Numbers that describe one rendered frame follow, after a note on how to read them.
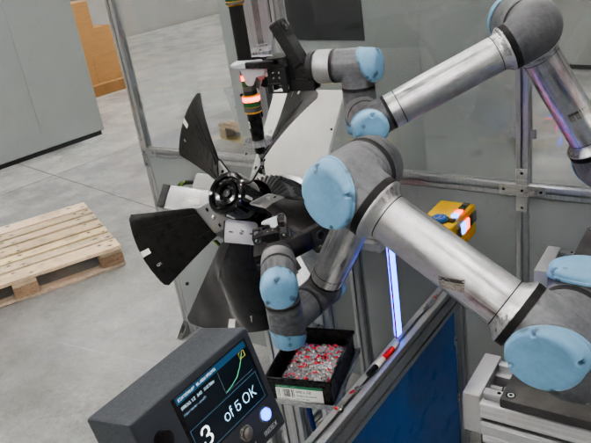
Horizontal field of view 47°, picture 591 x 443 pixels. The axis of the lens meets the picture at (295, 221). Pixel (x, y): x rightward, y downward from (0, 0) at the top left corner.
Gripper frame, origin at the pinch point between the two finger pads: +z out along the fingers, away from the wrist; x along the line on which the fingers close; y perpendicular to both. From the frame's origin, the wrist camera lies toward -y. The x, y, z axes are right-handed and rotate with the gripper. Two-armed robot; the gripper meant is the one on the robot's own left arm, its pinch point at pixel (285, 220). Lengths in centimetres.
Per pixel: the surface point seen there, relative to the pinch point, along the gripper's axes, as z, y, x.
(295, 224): -2.4, -2.5, 0.8
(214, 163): 26.3, 16.8, -10.4
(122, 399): -70, 25, -8
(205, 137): 31.8, 17.9, -16.5
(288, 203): 7.4, -1.5, -1.0
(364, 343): 60, -11, 83
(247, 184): 13.1, 7.9, -6.7
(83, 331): 160, 134, 104
